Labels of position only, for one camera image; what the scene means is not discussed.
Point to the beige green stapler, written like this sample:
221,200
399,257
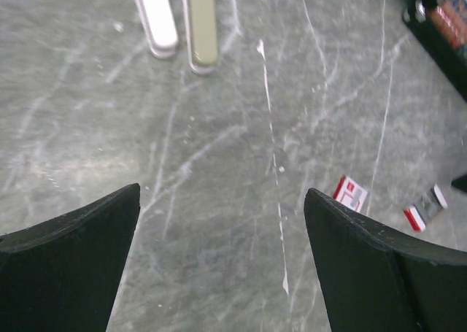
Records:
201,32

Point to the red poker chip roll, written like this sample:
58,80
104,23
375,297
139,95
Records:
450,19

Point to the black poker chip case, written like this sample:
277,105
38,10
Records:
451,62

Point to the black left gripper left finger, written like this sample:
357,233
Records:
63,274

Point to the red white staple packet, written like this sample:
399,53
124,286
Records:
350,194

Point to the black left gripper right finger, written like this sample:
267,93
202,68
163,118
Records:
375,278

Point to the white grey stapler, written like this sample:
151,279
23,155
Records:
159,26

